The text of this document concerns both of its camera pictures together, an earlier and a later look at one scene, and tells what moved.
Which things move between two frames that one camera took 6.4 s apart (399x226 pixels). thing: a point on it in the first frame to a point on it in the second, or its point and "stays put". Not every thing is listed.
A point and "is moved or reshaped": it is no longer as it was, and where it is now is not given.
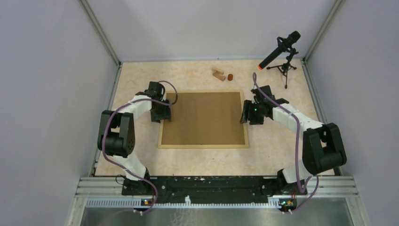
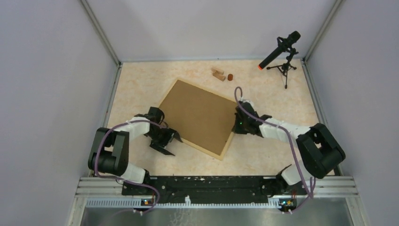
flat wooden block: (218, 70) stays put
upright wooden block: (219, 76) stays put
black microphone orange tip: (282, 44) stays put
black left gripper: (165, 114) to (169, 133)
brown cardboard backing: (204, 118) is moved or reshaped
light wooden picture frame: (204, 119) is moved or reshaped
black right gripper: (247, 115) to (236, 129)
